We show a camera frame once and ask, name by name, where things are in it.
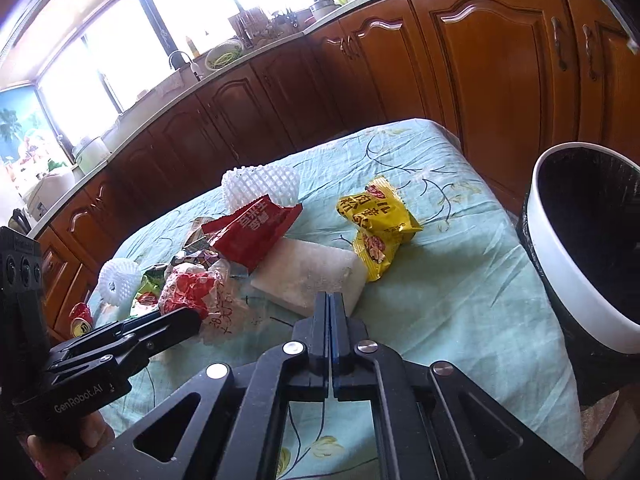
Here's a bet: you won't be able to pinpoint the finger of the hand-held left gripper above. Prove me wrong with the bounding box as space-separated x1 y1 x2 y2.
59 309 174 362
116 306 202 377

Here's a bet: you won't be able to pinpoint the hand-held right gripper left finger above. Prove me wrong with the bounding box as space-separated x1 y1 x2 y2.
67 292 331 480

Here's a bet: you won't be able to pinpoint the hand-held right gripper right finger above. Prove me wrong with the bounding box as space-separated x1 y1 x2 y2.
328 293 587 480

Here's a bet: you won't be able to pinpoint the red drink can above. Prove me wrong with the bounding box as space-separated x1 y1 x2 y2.
67 302 95 339

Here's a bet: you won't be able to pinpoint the red white plastic bag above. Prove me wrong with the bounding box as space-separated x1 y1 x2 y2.
159 257 251 346

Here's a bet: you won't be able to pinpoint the green snack packet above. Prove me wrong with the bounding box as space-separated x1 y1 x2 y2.
131 265 173 318

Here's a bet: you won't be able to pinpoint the small white foam fruit net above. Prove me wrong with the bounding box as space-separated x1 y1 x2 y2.
97 257 138 308

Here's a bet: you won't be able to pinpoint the white foam block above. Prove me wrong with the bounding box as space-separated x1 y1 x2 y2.
250 237 370 318

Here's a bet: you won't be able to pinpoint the yellow snack packet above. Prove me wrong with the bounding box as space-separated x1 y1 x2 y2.
352 230 402 283
336 176 425 246

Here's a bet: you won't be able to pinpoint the patterned foil wrapper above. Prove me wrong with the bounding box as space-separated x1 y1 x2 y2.
172 216 221 266

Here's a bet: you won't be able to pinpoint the red snack packet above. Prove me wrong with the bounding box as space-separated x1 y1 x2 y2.
201 196 304 271

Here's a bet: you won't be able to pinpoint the large white foam fruit net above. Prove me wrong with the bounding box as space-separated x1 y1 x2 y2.
221 162 302 209

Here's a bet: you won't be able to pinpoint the white bin with black bag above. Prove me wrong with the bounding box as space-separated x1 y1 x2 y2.
517 142 640 406

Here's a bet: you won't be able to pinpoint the person's left hand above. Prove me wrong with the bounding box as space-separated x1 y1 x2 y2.
25 407 115 476

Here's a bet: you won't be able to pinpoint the green floral tablecloth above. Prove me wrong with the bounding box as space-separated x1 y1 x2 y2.
90 119 586 480

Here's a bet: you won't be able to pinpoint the white rice cooker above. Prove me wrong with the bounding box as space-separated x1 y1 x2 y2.
22 170 83 217

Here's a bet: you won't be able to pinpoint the pale green lidded pot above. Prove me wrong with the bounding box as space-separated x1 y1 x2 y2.
72 135 111 173

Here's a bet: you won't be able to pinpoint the white dish cloth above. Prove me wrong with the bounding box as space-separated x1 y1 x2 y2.
150 72 186 96

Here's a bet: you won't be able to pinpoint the metal sink faucet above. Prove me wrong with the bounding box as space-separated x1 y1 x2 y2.
167 50 202 82

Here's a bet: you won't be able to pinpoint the white colander with green vegetables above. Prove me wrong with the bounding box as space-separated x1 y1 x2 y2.
205 39 244 69

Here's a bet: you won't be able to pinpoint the kitchen window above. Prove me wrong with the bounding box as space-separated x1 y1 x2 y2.
15 0 321 146

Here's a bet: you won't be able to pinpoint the wooden base cabinets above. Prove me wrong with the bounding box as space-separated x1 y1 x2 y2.
30 0 640 341

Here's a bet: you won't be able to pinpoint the dark kitchen utensils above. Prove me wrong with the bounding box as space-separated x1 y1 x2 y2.
272 7 303 31

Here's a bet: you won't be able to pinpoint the steel lidded pot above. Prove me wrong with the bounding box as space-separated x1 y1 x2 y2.
309 0 343 21

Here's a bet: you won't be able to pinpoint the wall poster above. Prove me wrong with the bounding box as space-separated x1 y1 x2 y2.
0 85 51 181

